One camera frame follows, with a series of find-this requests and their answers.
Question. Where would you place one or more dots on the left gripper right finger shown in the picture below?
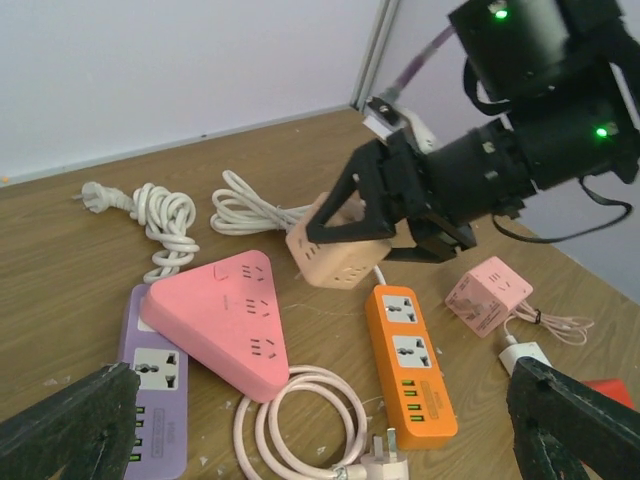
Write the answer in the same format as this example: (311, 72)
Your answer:
(562, 426)

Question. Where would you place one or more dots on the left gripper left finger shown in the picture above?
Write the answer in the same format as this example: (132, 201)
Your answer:
(84, 431)

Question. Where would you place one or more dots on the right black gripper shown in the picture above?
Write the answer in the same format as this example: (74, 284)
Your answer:
(435, 193)

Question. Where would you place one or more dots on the purple power strip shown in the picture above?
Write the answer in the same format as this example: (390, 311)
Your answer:
(161, 420)

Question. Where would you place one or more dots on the beige cube socket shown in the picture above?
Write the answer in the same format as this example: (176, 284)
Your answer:
(338, 265)

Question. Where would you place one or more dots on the pink triangular power strip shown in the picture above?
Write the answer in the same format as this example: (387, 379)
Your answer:
(226, 316)

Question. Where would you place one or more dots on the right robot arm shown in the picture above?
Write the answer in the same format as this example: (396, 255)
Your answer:
(543, 71)

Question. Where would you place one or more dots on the red cube socket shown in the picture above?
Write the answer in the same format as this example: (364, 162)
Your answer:
(614, 389)

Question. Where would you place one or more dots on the white usb charger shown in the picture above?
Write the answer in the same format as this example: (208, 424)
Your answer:
(514, 352)

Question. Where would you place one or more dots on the pink cube socket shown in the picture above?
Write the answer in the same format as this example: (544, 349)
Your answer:
(487, 294)

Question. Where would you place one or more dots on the orange power strip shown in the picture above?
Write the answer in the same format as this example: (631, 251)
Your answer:
(417, 402)

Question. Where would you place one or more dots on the right metal frame post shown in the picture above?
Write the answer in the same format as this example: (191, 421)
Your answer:
(383, 22)

